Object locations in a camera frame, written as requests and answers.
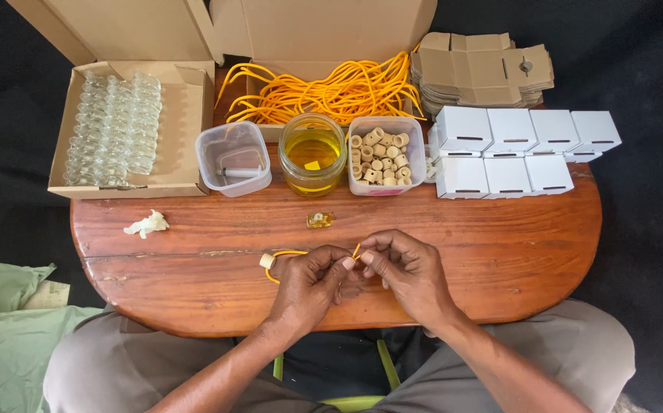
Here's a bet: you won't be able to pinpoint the person's grey trousers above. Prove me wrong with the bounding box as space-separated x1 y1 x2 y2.
43 298 637 413

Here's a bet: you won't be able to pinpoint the small filled glass bottle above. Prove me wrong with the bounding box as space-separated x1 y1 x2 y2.
306 211 337 229

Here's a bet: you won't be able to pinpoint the rows of empty glass bottles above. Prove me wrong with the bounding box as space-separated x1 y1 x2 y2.
63 70 163 188

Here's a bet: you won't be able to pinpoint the stack of flat cardboard blanks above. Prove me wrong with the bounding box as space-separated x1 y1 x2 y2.
410 31 556 119

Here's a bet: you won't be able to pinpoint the cardboard box with bottles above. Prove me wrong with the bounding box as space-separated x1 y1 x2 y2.
7 0 223 200

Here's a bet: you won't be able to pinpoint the white plastic syringe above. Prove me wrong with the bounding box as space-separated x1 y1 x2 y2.
217 165 267 179

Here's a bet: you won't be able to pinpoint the small white plastic parts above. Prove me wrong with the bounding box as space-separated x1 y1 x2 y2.
423 145 439 184

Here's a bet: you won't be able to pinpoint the person's right hand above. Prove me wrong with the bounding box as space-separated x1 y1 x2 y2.
359 229 462 337

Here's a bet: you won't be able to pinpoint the bundle of orange cords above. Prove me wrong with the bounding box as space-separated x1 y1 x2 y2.
215 50 426 126

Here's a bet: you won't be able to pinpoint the heap of wooden caps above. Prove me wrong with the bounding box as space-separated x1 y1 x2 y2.
350 127 414 187

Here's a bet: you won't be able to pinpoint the group of white folded boxes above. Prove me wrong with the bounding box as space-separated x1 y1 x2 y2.
427 105 623 200

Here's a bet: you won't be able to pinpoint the cardboard box with cords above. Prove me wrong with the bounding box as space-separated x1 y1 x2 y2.
210 0 439 143

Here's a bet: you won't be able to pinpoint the glass jar of yellow oil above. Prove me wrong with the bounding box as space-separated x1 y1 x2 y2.
278 113 347 197

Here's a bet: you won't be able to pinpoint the person's left hand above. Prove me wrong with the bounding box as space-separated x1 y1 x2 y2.
268 245 362 339

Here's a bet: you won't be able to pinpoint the clear plastic container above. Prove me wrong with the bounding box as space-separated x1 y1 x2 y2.
195 120 273 198

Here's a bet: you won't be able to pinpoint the plastic container with pink base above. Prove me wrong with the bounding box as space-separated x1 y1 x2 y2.
347 116 427 197

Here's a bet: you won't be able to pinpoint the crumpled white tissue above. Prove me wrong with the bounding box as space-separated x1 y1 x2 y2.
124 209 170 240

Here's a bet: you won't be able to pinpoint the orange cord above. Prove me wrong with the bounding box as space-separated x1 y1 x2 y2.
265 243 362 285

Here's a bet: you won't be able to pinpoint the green cushion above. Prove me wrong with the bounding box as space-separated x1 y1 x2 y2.
0 252 58 318
0 306 104 413

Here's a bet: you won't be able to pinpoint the green plastic chair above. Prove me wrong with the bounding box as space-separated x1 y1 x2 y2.
273 338 402 413

